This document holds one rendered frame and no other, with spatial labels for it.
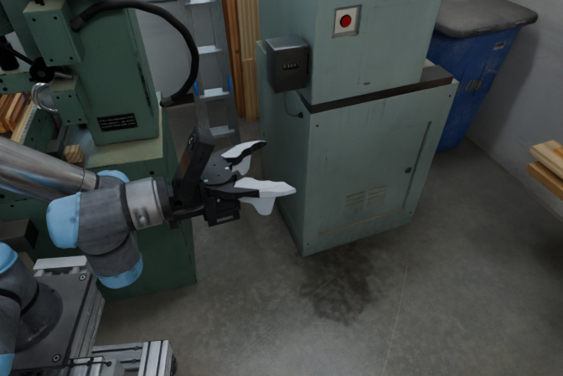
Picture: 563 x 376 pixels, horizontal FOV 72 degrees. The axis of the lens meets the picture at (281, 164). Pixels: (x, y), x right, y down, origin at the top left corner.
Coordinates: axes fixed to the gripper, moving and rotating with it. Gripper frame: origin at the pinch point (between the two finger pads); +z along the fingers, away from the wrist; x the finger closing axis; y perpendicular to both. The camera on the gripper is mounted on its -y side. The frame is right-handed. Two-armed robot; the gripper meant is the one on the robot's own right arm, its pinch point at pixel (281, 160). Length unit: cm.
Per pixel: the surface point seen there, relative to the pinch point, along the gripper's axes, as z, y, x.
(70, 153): -49, 30, -73
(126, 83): -26, 11, -75
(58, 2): -36, -16, -70
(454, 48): 121, 27, -97
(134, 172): -31, 39, -69
